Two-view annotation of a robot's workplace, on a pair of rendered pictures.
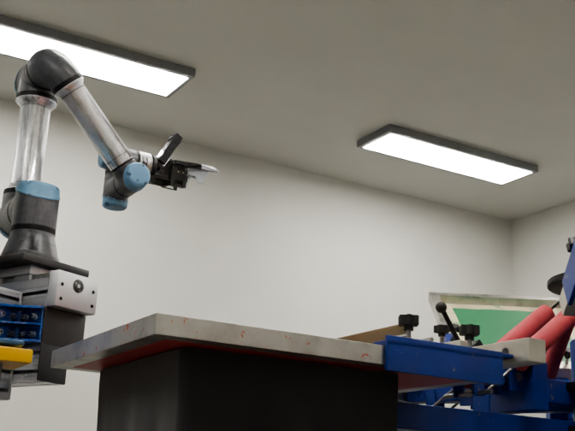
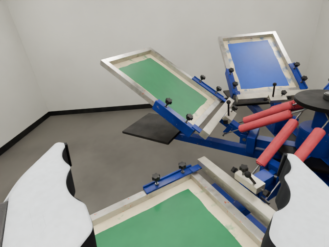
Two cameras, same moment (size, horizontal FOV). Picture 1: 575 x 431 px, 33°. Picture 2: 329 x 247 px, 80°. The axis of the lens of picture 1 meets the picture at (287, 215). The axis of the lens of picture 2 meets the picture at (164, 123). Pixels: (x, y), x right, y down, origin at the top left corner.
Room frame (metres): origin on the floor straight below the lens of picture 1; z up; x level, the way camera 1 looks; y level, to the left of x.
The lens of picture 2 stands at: (2.82, 0.35, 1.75)
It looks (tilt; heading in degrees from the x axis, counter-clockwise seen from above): 27 degrees down; 304
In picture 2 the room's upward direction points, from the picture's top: 6 degrees counter-clockwise
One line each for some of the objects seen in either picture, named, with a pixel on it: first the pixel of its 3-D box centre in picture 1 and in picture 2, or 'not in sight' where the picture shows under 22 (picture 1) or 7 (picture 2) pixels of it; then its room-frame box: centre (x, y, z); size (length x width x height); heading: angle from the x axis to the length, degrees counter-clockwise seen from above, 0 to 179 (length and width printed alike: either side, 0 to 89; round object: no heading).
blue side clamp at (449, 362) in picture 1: (439, 362); not in sight; (1.97, -0.32, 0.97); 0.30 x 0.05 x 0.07; 120
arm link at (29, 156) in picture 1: (31, 147); not in sight; (2.59, 0.74, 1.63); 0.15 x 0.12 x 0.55; 30
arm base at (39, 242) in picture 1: (31, 247); not in sight; (2.48, 0.67, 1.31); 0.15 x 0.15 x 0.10
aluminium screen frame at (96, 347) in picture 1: (269, 364); not in sight; (2.09, 0.02, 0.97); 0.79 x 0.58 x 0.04; 120
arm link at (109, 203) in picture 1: (118, 189); not in sight; (2.71, 0.50, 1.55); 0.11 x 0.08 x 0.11; 30
